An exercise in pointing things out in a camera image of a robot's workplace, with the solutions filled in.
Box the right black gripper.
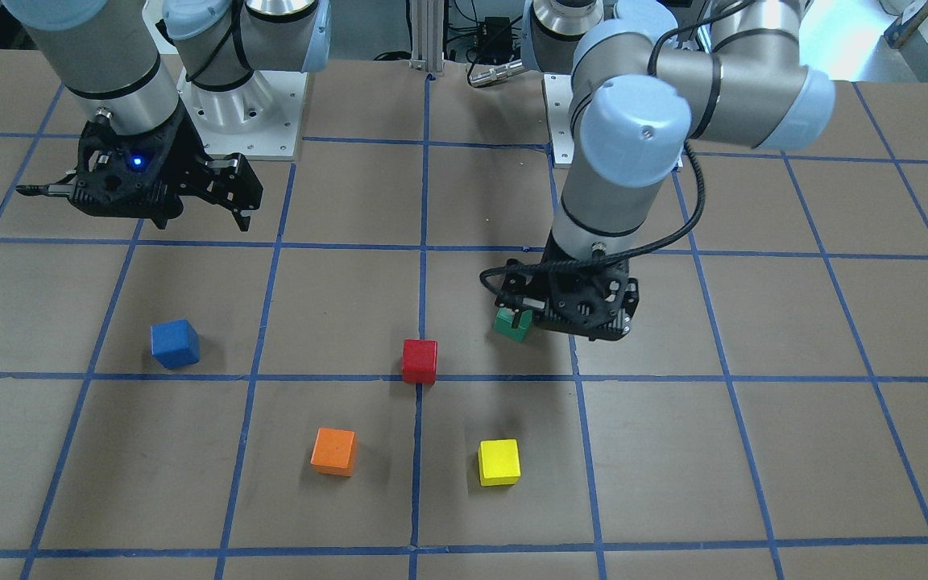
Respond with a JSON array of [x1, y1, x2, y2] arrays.
[[154, 153, 264, 232]]

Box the red wooden block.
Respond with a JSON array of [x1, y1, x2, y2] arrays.
[[401, 339, 438, 384]]

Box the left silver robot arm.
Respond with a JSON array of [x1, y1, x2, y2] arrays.
[[522, 1, 835, 262]]

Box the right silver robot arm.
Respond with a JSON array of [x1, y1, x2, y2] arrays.
[[4, 1, 331, 231]]

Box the blue wooden block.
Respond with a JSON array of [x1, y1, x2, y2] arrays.
[[150, 319, 201, 368]]

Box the orange wooden block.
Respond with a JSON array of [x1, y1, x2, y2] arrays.
[[309, 427, 358, 477]]

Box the green wooden block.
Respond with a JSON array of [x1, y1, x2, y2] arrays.
[[492, 307, 534, 343]]

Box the yellow wooden block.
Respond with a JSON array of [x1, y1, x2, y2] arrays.
[[476, 438, 520, 486]]

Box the silver metal cylinder tool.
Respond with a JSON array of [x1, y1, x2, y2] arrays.
[[467, 60, 527, 89]]

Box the black power adapter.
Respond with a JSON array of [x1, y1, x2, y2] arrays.
[[475, 16, 513, 64]]

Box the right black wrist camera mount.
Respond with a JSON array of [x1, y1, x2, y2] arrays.
[[16, 113, 207, 220]]

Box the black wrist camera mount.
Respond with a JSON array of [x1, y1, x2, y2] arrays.
[[16, 113, 207, 220], [479, 259, 640, 342]]

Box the aluminium frame post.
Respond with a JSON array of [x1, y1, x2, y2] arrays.
[[408, 0, 445, 77]]

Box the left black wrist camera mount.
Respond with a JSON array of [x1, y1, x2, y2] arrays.
[[479, 259, 640, 342]]

